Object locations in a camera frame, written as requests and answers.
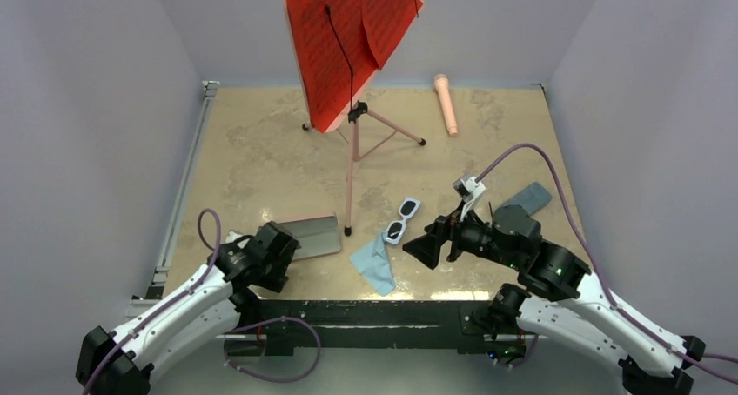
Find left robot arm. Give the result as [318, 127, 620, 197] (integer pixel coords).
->
[75, 222, 300, 394]

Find light blue cleaning cloth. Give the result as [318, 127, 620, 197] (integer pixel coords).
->
[350, 231, 396, 297]

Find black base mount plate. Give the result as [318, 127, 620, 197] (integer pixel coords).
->
[225, 300, 533, 356]

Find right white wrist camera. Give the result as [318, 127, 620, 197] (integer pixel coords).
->
[453, 175, 486, 221]

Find pink toy microphone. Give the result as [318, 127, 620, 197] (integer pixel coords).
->
[434, 74, 459, 137]

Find blue glasses case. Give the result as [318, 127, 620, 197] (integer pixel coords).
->
[500, 182, 553, 216]

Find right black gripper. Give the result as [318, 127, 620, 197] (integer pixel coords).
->
[401, 197, 520, 269]

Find white frame sunglasses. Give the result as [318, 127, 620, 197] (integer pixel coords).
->
[384, 197, 421, 245]

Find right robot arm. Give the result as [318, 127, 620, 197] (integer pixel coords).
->
[402, 205, 706, 394]

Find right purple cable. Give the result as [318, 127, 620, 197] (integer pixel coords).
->
[476, 143, 738, 385]

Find aluminium frame rail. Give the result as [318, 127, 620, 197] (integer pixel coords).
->
[126, 80, 221, 319]

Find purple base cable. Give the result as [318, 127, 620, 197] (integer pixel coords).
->
[223, 316, 322, 384]

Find pink glasses case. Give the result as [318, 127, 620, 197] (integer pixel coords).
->
[276, 212, 342, 261]

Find pink music stand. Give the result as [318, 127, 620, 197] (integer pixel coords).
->
[301, 99, 428, 238]

